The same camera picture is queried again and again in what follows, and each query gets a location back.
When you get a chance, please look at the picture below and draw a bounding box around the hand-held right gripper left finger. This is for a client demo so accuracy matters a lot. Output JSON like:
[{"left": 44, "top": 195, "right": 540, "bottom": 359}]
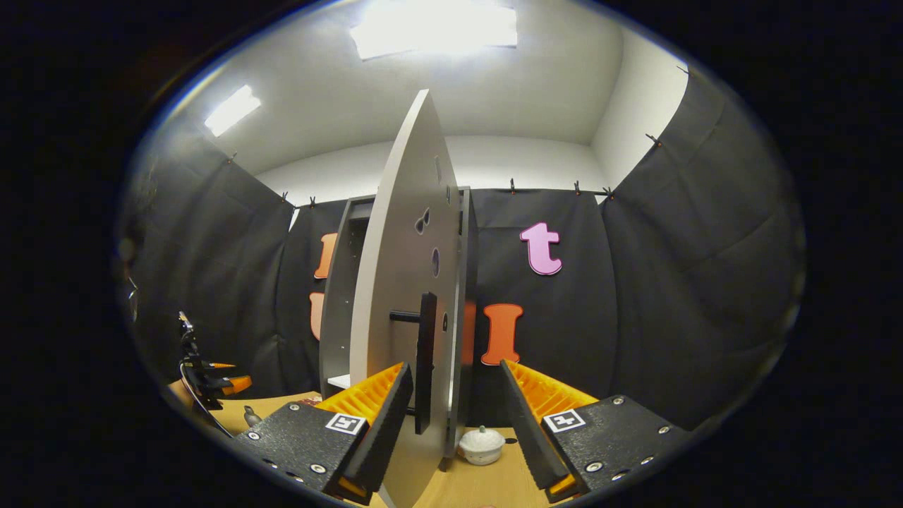
[{"left": 233, "top": 361, "right": 416, "bottom": 505}]

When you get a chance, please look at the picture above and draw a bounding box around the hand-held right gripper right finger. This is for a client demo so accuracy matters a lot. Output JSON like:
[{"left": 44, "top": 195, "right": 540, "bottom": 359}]
[{"left": 499, "top": 358, "right": 693, "bottom": 503}]

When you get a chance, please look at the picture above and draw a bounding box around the black door handle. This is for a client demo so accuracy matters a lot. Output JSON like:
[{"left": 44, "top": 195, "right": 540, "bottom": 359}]
[{"left": 389, "top": 291, "right": 438, "bottom": 435}]

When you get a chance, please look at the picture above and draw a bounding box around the dark grey cabinet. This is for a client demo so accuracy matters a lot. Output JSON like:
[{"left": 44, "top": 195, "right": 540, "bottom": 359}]
[{"left": 319, "top": 186, "right": 480, "bottom": 472}]

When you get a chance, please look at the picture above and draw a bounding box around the beige cabinet door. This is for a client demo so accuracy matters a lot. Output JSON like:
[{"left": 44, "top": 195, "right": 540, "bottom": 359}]
[{"left": 349, "top": 89, "right": 463, "bottom": 508}]

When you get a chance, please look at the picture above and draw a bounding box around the white lidded ceramic jar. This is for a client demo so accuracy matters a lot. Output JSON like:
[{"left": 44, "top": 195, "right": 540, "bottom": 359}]
[{"left": 458, "top": 425, "right": 507, "bottom": 466}]

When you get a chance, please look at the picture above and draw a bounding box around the person's head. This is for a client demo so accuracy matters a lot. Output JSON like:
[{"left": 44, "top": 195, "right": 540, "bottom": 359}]
[{"left": 115, "top": 233, "right": 143, "bottom": 332}]

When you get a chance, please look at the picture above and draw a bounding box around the black backdrop cloth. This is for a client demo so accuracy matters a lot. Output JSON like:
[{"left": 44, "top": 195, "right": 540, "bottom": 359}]
[{"left": 120, "top": 67, "right": 806, "bottom": 431}]

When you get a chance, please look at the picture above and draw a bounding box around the small ceiling light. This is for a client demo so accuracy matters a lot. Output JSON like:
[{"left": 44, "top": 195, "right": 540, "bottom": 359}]
[{"left": 205, "top": 85, "right": 262, "bottom": 138}]

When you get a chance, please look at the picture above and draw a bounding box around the thin white cable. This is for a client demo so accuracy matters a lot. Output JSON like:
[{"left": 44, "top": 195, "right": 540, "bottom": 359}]
[{"left": 178, "top": 360, "right": 235, "bottom": 440}]

